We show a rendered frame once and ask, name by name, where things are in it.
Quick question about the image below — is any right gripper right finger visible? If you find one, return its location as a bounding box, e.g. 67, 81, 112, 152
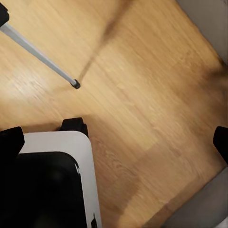
213, 126, 228, 164

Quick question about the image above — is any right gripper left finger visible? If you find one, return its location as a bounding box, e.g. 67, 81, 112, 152
0, 126, 25, 183

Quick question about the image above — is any camera tripod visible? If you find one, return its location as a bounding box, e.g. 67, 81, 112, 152
0, 3, 81, 89

